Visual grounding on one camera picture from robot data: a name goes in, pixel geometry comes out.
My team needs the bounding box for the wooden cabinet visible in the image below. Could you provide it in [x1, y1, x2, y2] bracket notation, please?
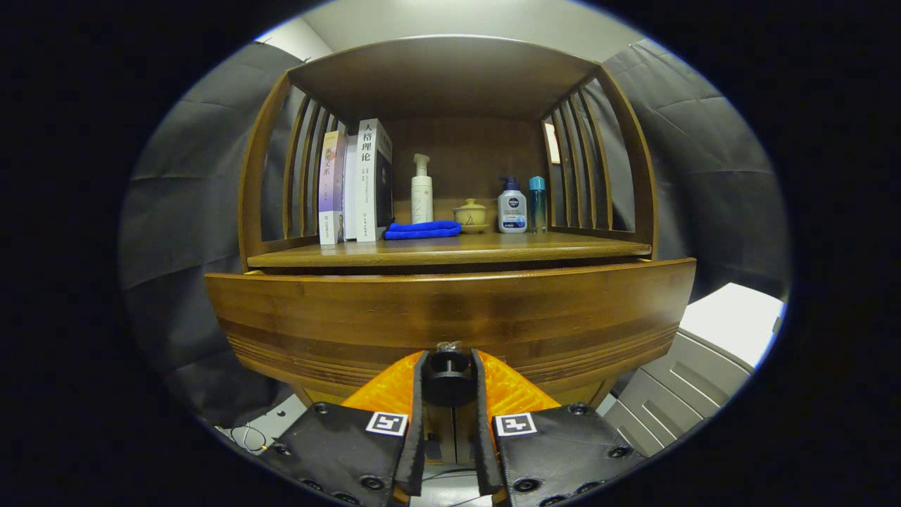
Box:
[236, 34, 659, 465]

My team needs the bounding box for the teal bottle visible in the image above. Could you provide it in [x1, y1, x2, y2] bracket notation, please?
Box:
[529, 176, 548, 233]

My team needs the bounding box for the wooden countertop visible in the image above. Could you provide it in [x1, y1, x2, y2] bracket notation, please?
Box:
[246, 231, 653, 268]

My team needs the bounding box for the black cable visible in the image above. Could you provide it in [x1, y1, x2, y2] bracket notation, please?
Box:
[229, 422, 270, 453]

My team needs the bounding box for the white and black book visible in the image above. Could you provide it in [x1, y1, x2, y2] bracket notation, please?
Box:
[355, 118, 394, 243]

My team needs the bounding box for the thin white book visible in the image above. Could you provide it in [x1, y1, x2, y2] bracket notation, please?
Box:
[344, 135, 360, 242]

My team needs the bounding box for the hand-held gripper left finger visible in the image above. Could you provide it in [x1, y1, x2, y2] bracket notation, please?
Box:
[257, 350, 430, 507]

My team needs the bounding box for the blue folded cloth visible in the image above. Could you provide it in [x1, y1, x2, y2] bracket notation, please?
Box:
[383, 220, 462, 241]

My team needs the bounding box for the white pump bottle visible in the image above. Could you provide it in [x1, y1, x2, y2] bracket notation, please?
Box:
[411, 154, 434, 225]

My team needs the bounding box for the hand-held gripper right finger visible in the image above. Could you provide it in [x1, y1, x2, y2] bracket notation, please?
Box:
[470, 349, 645, 507]

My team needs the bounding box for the wooden drawer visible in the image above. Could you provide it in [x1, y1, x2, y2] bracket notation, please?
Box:
[204, 257, 698, 413]

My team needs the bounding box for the beige lidded tea cup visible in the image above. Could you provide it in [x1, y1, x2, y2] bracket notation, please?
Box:
[453, 199, 489, 234]

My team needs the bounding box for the purple book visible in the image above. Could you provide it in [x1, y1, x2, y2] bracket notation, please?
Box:
[318, 130, 347, 246]

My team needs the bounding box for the white bottle with blue cap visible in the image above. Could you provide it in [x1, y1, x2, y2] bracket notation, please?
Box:
[497, 176, 529, 234]

